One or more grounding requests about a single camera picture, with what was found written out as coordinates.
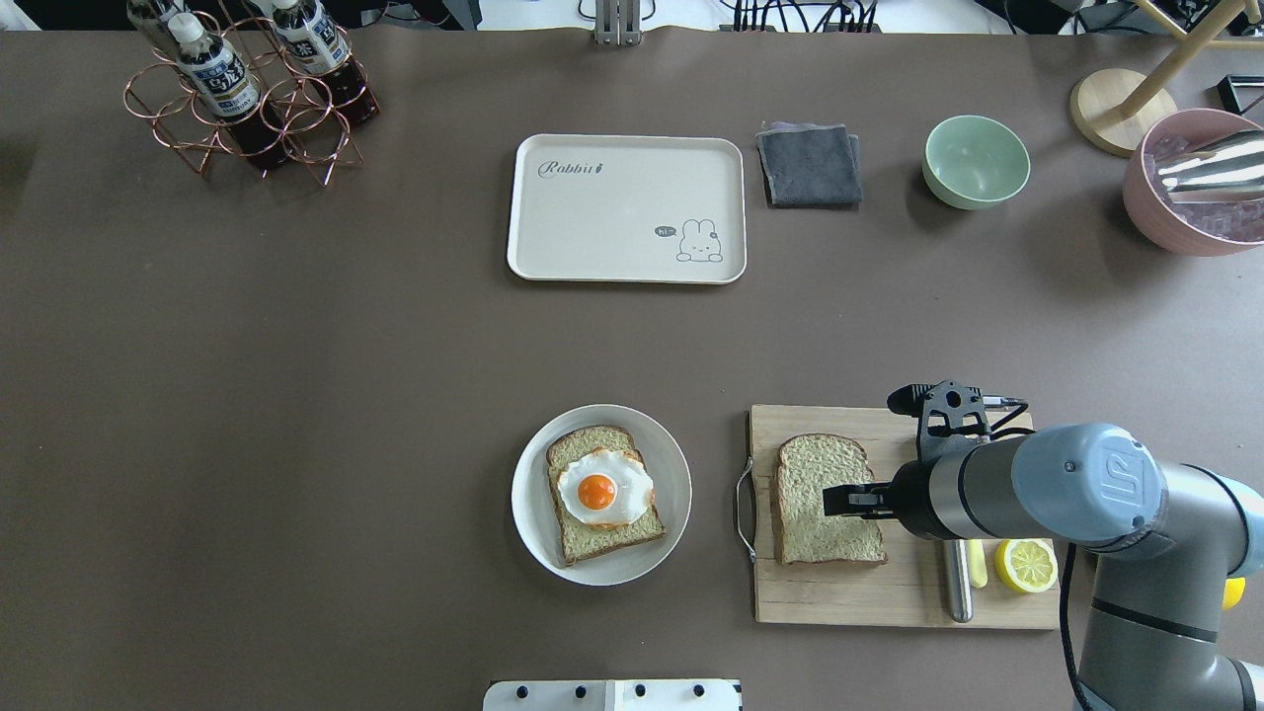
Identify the grey folded cloth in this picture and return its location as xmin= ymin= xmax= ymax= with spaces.
xmin=755 ymin=121 xmax=865 ymax=207

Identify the wooden cutting board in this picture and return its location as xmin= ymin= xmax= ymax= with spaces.
xmin=736 ymin=404 xmax=1063 ymax=631

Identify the copper wire bottle rack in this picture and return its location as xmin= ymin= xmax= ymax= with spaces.
xmin=123 ymin=1 xmax=380 ymax=186

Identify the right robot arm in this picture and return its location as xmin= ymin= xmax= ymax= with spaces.
xmin=823 ymin=423 xmax=1263 ymax=710

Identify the wooden mug tree stand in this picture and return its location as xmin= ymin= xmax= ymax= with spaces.
xmin=1069 ymin=1 xmax=1261 ymax=158

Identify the tea bottle one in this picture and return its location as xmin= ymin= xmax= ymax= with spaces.
xmin=168 ymin=11 xmax=288 ymax=171

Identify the clear ice cubes pile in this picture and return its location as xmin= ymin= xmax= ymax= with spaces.
xmin=1144 ymin=135 xmax=1261 ymax=242

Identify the fried egg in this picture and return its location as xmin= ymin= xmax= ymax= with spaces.
xmin=557 ymin=448 xmax=655 ymax=528

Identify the yellow plastic knife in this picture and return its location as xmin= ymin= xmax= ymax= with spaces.
xmin=964 ymin=539 xmax=988 ymax=590

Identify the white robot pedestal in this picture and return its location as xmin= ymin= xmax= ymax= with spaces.
xmin=482 ymin=678 xmax=744 ymax=710

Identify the tea bottle two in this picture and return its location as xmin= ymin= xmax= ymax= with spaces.
xmin=270 ymin=1 xmax=379 ymax=127

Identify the white round plate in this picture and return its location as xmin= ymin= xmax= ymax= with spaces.
xmin=511 ymin=404 xmax=691 ymax=587

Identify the pink bowl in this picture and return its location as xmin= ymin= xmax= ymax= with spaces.
xmin=1122 ymin=108 xmax=1263 ymax=257

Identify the yellow lemon front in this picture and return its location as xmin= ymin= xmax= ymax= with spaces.
xmin=1221 ymin=577 xmax=1246 ymax=610

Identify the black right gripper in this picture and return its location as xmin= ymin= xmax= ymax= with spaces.
xmin=823 ymin=464 xmax=939 ymax=539

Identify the half lemon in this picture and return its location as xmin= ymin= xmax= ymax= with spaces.
xmin=994 ymin=536 xmax=1060 ymax=593

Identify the green bowl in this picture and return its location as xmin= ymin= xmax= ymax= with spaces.
xmin=921 ymin=116 xmax=1031 ymax=210

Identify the bread slice with egg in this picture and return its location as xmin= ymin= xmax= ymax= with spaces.
xmin=546 ymin=425 xmax=667 ymax=566

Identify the metal cylinder muddler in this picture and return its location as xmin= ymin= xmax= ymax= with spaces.
xmin=943 ymin=539 xmax=975 ymax=624

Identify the metal ice scoop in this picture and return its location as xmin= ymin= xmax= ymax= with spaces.
xmin=1154 ymin=129 xmax=1263 ymax=202

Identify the cream rabbit tray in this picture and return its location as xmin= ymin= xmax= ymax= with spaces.
xmin=507 ymin=133 xmax=747 ymax=286

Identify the tea bottle three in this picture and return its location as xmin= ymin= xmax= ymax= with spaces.
xmin=125 ymin=0 xmax=187 ymax=59

